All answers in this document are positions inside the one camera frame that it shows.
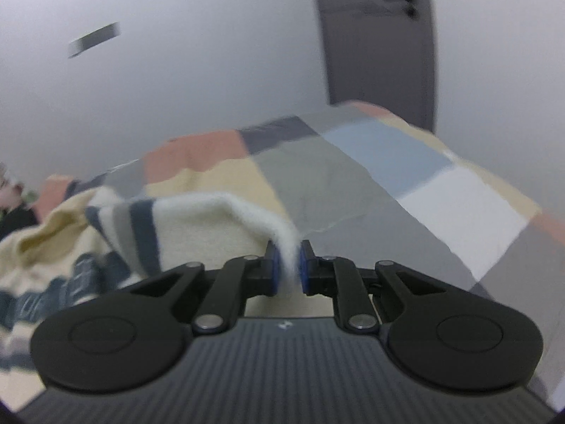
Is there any patchwork bedspread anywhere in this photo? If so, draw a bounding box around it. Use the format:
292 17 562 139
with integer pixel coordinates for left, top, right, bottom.
0 101 565 407

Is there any grey wall fixture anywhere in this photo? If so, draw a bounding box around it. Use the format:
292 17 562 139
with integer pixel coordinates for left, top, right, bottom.
67 22 121 58

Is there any grey door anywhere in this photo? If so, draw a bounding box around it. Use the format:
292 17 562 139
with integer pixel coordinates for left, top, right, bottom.
309 0 443 134

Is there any black garment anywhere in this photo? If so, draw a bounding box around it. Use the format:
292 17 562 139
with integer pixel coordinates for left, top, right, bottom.
0 205 40 243

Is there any black door handle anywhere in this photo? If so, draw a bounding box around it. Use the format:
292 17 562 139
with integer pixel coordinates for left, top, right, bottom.
383 0 419 19

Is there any cream striped sweater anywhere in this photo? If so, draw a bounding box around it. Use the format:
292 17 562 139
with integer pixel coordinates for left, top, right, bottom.
0 190 334 411

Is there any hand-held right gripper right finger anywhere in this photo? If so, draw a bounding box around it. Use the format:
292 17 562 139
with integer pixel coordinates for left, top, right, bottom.
299 239 446 333

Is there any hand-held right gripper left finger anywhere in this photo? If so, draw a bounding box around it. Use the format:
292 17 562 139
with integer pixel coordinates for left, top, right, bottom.
131 240 280 335

